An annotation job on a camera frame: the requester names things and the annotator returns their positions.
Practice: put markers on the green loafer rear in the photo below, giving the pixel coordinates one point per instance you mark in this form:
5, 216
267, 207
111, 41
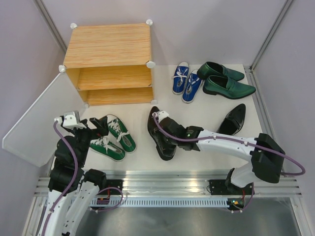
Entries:
215, 69

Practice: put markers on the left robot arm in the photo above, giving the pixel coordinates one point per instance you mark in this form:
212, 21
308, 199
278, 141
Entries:
71, 190

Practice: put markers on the green sneaker upper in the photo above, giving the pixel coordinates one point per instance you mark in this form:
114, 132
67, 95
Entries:
120, 132

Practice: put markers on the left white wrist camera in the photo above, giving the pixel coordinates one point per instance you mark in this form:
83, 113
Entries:
70, 120

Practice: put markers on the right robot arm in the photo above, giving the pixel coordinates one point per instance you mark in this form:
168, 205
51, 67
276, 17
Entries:
263, 156

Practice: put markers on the aluminium mounting rail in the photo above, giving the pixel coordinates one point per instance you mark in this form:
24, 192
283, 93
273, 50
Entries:
193, 184

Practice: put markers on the right aluminium frame post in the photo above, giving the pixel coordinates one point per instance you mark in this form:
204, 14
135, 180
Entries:
271, 33

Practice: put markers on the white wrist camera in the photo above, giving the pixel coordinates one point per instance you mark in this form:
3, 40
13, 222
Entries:
160, 115
70, 120

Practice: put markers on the green sneaker lower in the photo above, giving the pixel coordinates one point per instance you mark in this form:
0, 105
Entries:
105, 147

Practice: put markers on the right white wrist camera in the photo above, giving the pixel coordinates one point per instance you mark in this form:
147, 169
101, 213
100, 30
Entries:
160, 115

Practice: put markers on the green loafer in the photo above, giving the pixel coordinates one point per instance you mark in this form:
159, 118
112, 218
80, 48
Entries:
215, 69
227, 87

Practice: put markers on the left aluminium frame post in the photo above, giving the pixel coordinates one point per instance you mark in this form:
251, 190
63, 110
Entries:
51, 25

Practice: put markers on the aluminium frame post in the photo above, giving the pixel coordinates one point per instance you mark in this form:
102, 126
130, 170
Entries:
51, 25
271, 33

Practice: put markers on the green loafer front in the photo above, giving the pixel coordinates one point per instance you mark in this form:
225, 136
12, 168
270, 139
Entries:
227, 87

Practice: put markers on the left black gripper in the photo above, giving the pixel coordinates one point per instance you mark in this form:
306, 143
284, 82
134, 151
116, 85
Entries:
102, 125

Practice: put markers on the black patent shoe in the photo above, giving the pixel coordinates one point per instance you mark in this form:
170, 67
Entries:
154, 131
233, 121

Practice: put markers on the green sneaker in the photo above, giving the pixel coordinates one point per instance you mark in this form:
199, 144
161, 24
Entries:
120, 132
105, 147

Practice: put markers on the white slotted cable duct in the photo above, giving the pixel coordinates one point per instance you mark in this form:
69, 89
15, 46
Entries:
174, 202

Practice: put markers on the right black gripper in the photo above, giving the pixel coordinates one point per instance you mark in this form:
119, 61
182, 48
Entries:
164, 145

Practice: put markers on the blue sneaker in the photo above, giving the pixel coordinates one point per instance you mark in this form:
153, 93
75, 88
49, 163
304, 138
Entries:
192, 87
180, 78

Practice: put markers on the wooden two-shelf shoe cabinet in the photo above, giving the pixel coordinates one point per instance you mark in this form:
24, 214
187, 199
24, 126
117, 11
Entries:
111, 64

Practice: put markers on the white translucent cabinet door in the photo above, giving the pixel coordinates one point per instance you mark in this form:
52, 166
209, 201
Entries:
33, 138

